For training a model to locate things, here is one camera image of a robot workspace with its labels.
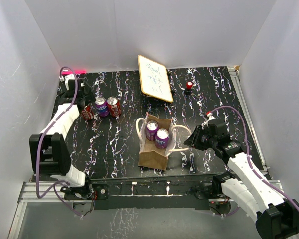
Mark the red cola can front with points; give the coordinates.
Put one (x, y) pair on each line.
(87, 113)

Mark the canvas tote bag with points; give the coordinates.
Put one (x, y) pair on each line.
(149, 155)

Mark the pink tape strip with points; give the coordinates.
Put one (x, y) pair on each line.
(66, 72)

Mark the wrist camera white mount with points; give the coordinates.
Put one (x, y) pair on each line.
(69, 81)
(211, 117)

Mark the purple soda can back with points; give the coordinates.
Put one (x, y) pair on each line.
(151, 129)

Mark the white board with wooden frame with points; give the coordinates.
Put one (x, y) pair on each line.
(154, 80)

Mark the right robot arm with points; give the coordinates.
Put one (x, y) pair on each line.
(275, 216)

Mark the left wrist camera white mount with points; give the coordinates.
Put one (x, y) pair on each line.
(69, 81)

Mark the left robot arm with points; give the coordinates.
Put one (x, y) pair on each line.
(48, 149)

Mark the purple soda can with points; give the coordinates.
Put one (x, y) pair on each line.
(101, 106)
(162, 138)
(151, 129)

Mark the red cola can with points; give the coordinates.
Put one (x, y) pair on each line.
(113, 106)
(87, 113)

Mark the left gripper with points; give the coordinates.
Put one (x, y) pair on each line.
(89, 97)

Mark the red emergency button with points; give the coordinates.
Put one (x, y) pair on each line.
(188, 88)

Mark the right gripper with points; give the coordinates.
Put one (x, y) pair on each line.
(194, 140)

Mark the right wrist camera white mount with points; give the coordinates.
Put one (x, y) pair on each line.
(211, 117)

